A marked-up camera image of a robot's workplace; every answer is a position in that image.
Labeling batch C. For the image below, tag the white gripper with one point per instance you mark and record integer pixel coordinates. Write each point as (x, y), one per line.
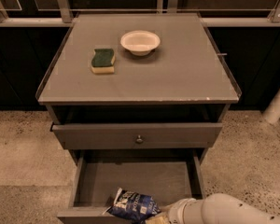
(178, 209)

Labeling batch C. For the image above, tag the blue chip bag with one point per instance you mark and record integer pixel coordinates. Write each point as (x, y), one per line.
(133, 206)

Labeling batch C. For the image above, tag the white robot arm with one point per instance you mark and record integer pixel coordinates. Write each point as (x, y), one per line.
(217, 208)

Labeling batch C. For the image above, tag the round metal drawer knob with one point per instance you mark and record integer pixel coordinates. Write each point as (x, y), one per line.
(139, 140)

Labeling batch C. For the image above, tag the grey top drawer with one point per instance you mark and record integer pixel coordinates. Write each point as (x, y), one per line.
(123, 135)

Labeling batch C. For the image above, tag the grey drawer cabinet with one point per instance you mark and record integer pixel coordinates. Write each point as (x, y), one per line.
(183, 80)

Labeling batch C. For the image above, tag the white pipe leg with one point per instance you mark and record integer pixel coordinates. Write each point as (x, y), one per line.
(272, 112)

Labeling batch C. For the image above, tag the green yellow sponge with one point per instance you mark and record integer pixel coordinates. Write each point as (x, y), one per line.
(102, 61)

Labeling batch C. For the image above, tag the white bowl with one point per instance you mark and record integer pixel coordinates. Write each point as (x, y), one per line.
(140, 43)

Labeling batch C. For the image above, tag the metal rail frame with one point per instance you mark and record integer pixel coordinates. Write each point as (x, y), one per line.
(212, 13)

